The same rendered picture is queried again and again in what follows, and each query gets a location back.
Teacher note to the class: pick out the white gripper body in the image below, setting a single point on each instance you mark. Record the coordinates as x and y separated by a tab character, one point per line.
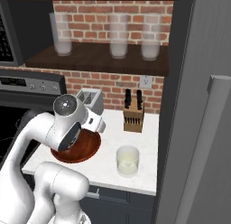
101	125

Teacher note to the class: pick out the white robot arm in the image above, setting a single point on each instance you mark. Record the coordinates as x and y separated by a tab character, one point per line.
21	161

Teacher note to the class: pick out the brown wooden bowl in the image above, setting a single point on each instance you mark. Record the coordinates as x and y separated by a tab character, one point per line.
85	147

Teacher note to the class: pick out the glass of lemonade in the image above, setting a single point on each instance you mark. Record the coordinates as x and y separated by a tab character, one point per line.
127	163

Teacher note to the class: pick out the dark grey fridge side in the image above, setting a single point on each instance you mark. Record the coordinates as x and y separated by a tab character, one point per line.
177	53

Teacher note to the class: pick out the grey fridge door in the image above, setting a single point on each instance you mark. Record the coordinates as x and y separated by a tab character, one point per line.
198	53

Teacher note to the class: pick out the silver toaster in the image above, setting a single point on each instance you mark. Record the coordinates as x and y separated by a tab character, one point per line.
95	102

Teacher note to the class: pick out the wooden knife block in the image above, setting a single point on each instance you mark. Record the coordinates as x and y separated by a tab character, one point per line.
133	120

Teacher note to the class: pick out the dark wooden shelf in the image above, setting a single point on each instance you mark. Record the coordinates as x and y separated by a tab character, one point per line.
90	63

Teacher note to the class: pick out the dark blue drawer front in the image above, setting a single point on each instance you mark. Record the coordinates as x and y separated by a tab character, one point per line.
120	195

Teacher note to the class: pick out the black and silver stove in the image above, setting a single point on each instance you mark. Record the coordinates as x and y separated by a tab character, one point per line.
18	95

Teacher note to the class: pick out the tall clear glass jar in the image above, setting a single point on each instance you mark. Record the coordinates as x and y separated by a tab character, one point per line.
150	38
62	38
118	38

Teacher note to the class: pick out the dark blue cupboard door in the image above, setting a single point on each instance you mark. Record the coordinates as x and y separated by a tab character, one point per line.
117	214

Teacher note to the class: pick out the silver microwave oven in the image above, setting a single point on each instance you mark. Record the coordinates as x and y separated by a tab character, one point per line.
9	32

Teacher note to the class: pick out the white wall outlet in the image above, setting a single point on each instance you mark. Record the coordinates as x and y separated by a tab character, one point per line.
146	82

